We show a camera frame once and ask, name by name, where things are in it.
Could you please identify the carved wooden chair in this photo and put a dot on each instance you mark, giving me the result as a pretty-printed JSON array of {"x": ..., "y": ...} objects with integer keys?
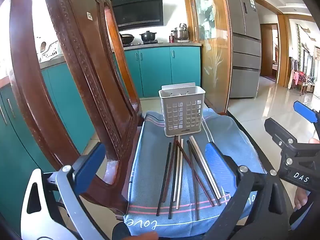
[{"x": 75, "y": 55}]

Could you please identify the white rack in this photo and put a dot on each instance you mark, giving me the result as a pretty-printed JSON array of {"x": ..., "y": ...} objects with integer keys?
[{"x": 50, "y": 53}]

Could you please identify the black chopstick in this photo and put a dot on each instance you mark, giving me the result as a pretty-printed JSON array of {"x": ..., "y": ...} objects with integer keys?
[
  {"x": 171, "y": 210},
  {"x": 196, "y": 205},
  {"x": 210, "y": 185},
  {"x": 163, "y": 180}
]

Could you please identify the black range hood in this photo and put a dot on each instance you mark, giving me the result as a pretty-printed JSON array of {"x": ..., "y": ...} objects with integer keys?
[{"x": 137, "y": 10}]

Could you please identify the blue striped cloth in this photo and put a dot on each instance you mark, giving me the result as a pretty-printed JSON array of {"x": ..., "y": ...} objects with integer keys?
[{"x": 150, "y": 155}]

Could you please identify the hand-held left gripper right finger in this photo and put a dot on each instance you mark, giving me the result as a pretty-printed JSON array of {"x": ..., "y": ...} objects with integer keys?
[{"x": 218, "y": 165}]

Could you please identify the white plastic utensil holder basket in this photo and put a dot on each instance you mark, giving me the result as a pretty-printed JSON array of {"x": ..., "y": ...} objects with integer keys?
[{"x": 172, "y": 97}]

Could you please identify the wooden doorway frame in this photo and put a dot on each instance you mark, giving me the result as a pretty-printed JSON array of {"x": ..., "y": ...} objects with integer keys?
[{"x": 265, "y": 52}]

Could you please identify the dark red chopstick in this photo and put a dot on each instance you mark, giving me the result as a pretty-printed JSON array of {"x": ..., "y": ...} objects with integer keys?
[
  {"x": 170, "y": 170},
  {"x": 200, "y": 182}
]

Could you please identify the silver refrigerator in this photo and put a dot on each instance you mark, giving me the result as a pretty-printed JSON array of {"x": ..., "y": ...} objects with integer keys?
[{"x": 245, "y": 55}]

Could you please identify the black cooking pot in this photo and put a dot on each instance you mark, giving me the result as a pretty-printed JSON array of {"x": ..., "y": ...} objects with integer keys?
[{"x": 148, "y": 37}]

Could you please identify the white wall socket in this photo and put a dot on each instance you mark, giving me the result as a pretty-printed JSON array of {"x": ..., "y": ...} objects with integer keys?
[{"x": 89, "y": 16}]

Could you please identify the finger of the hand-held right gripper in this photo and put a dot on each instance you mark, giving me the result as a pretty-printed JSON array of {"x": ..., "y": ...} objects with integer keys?
[
  {"x": 303, "y": 111},
  {"x": 275, "y": 130}
]

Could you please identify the large steel pot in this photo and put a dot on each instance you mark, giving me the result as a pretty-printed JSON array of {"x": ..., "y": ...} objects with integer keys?
[{"x": 181, "y": 34}]

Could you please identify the red bottle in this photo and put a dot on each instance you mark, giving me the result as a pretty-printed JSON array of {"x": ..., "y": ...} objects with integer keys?
[{"x": 171, "y": 38}]

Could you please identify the black wok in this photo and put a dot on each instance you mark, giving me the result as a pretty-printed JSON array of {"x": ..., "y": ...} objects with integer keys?
[{"x": 127, "y": 38}]

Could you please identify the person's right hand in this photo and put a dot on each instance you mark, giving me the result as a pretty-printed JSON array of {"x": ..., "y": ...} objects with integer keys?
[{"x": 301, "y": 198}]

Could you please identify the small steel pot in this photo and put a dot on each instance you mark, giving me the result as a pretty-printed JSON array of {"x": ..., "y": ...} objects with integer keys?
[{"x": 183, "y": 26}]

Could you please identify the wooden chairs with pink cloth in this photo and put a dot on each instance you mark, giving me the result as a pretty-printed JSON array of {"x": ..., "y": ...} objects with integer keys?
[{"x": 300, "y": 77}]

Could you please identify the black gas stove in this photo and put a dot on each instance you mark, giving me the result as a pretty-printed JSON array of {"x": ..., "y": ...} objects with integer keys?
[{"x": 145, "y": 43}]

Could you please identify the white chopstick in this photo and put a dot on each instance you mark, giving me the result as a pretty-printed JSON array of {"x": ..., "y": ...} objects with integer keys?
[
  {"x": 178, "y": 172},
  {"x": 178, "y": 205},
  {"x": 207, "y": 170}
]

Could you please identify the grey kitchen countertop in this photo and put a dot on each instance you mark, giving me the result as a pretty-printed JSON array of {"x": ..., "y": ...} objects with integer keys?
[{"x": 180, "y": 44}]

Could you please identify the green hanging vine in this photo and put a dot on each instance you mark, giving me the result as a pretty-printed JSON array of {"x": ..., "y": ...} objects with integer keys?
[{"x": 299, "y": 45}]

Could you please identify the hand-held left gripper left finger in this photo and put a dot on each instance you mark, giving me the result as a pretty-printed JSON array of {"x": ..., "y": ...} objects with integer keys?
[{"x": 90, "y": 167}]

